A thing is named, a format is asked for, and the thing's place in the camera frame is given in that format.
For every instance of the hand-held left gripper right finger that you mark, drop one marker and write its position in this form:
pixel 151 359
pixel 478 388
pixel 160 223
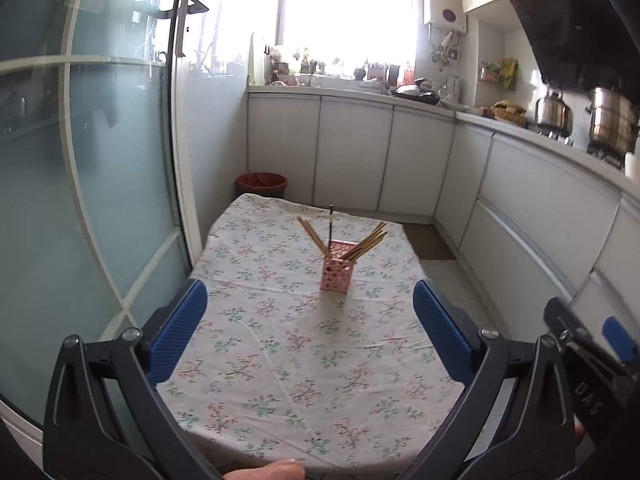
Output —
pixel 442 332

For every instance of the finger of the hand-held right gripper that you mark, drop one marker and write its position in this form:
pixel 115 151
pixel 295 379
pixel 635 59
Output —
pixel 622 342
pixel 590 390

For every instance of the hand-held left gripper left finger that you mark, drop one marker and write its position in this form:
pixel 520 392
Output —
pixel 180 330

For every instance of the bunch of wooden chopsticks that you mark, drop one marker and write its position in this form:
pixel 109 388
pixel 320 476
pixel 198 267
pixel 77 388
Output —
pixel 367 244

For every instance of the pink perforated utensil holder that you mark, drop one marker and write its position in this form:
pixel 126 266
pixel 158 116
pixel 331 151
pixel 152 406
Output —
pixel 337 272

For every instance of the black chopstick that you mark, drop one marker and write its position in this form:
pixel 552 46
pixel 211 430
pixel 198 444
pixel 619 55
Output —
pixel 331 225

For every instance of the person's left hand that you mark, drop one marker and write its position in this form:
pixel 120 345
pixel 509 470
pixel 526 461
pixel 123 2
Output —
pixel 270 472

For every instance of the floral tablecloth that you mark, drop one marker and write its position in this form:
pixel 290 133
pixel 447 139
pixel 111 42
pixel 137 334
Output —
pixel 280 360

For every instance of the red trash bin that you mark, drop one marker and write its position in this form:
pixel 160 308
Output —
pixel 261 185

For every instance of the white bowl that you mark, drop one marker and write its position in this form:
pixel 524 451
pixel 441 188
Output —
pixel 633 166

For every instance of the frosted glass sliding door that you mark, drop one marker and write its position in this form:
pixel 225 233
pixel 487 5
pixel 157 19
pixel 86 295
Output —
pixel 75 185

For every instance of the large steel steamer pot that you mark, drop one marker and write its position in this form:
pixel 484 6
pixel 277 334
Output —
pixel 612 122

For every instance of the basket of food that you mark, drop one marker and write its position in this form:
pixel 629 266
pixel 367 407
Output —
pixel 507 112

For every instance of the steel pot with lid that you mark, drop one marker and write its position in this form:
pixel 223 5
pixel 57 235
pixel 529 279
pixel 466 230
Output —
pixel 554 112

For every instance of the dark wok with lid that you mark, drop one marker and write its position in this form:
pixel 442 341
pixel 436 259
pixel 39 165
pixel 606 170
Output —
pixel 415 92

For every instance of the white kettle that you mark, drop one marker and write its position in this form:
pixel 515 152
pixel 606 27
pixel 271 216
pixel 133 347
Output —
pixel 452 91

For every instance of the white countertop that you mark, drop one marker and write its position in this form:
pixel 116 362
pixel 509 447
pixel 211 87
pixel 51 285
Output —
pixel 350 92

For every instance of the white cutting board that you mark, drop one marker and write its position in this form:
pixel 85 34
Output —
pixel 257 60

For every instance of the row of windowsill bottles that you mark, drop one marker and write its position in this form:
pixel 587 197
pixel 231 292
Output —
pixel 310 67

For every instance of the black range hood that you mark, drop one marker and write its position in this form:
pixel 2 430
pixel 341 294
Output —
pixel 585 20

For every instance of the kitchen window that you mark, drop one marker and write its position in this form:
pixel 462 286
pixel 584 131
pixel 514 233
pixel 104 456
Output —
pixel 345 15

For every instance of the wall rack with packets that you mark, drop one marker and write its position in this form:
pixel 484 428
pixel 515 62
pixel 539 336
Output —
pixel 507 74

